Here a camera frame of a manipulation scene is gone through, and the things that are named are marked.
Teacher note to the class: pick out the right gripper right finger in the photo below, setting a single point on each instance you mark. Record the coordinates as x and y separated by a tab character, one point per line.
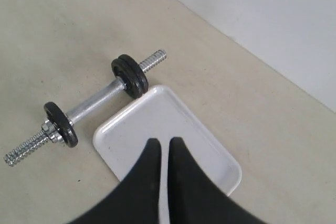
193	197

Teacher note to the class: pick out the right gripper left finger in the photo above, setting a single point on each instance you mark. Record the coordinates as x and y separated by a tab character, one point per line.
136	198

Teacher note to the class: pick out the chrome threaded dumbbell bar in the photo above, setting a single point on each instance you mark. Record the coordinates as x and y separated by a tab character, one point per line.
76	114

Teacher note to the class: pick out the black weight plate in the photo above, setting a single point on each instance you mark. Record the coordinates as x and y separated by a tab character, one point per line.
138	71

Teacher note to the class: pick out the white rectangular plastic tray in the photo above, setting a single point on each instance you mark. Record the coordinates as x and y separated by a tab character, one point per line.
161	114

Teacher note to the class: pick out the chrome star collar nut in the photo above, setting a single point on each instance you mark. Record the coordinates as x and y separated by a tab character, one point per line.
51	131

